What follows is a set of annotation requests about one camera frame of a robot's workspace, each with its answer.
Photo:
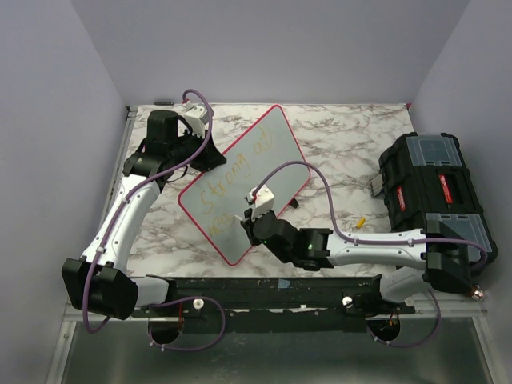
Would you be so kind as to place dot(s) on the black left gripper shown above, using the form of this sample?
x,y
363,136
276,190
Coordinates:
x,y
211,158

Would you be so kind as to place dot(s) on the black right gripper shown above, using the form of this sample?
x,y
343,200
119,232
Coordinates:
x,y
248,222

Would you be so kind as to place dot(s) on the pink framed whiteboard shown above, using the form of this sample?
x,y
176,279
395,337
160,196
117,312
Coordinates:
x,y
213,198

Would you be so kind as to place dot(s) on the yellow marker cap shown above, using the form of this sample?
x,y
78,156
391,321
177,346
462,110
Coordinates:
x,y
361,223

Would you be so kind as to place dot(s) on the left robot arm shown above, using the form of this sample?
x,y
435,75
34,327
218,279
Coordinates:
x,y
155,160

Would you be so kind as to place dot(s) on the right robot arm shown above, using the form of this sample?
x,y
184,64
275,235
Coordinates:
x,y
431,259

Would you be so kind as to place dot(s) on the black whiteboard clip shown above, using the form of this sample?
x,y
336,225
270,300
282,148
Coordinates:
x,y
294,203

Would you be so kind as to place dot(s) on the black toolbox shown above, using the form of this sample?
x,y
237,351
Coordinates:
x,y
424,178

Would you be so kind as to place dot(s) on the copper connector plug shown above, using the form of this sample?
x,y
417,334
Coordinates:
x,y
476,293

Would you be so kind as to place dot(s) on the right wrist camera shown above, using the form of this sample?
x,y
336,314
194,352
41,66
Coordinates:
x,y
260,201

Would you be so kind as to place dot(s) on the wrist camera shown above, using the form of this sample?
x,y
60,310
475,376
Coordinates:
x,y
260,201
197,116

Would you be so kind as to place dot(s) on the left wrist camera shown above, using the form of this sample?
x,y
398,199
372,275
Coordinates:
x,y
197,116

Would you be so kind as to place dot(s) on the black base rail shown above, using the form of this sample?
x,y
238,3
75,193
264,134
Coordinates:
x,y
271,305

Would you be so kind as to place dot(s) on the aluminium frame rail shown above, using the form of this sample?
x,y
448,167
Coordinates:
x,y
96,281

